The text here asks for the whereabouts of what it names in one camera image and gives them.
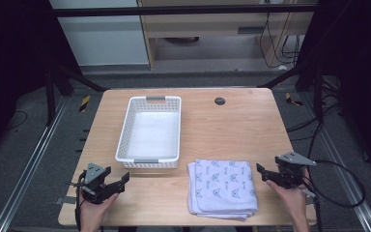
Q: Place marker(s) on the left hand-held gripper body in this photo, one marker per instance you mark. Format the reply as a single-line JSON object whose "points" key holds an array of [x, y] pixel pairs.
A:
{"points": [[94, 174]]}

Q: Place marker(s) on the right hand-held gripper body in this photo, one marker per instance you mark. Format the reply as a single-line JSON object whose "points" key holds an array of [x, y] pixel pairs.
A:
{"points": [[291, 159]]}

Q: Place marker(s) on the white towel with blue print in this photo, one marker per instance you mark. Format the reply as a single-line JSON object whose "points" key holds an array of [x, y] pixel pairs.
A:
{"points": [[222, 188]]}

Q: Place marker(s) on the white plastic basket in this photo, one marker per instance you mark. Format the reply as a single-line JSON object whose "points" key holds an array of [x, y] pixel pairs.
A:
{"points": [[151, 135]]}

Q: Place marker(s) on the person's right hand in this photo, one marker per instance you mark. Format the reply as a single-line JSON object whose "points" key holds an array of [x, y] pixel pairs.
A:
{"points": [[290, 201]]}

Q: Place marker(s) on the person's left hand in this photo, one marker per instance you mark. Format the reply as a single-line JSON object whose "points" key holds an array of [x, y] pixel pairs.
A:
{"points": [[91, 211]]}

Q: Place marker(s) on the grey tape strip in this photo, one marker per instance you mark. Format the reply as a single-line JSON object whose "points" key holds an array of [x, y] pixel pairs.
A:
{"points": [[66, 200]]}

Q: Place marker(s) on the yellow black floor tape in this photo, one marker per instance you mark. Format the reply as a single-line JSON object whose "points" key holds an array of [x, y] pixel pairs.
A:
{"points": [[84, 103], [292, 100]]}

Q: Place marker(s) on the black metal stand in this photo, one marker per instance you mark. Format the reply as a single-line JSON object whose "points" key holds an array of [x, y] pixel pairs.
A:
{"points": [[50, 96], [318, 96]]}

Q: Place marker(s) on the black curtain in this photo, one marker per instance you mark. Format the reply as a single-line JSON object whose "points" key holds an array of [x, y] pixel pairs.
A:
{"points": [[357, 64], [9, 64]]}

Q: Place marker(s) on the white cabinet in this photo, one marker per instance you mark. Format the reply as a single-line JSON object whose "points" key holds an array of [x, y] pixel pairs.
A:
{"points": [[103, 38]]}

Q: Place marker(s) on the light wooden desk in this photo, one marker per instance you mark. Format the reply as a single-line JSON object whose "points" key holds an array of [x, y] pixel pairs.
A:
{"points": [[206, 24]]}

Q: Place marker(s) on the metal floor rail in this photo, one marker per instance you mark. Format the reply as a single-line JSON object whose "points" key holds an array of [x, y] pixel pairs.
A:
{"points": [[344, 180], [29, 164]]}

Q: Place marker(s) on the black horizontal frame bar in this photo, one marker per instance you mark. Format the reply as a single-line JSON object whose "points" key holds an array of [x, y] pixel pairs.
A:
{"points": [[174, 10]]}

